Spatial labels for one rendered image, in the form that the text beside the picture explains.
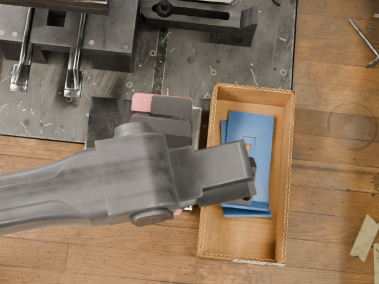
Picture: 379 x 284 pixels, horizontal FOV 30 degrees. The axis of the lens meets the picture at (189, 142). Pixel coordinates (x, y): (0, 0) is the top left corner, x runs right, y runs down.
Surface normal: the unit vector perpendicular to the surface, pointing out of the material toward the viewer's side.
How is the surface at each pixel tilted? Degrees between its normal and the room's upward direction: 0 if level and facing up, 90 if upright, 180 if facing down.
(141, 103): 31
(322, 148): 0
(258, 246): 0
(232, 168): 9
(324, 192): 0
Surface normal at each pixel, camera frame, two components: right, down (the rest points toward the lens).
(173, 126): 0.00, 0.27
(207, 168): -0.11, -0.22
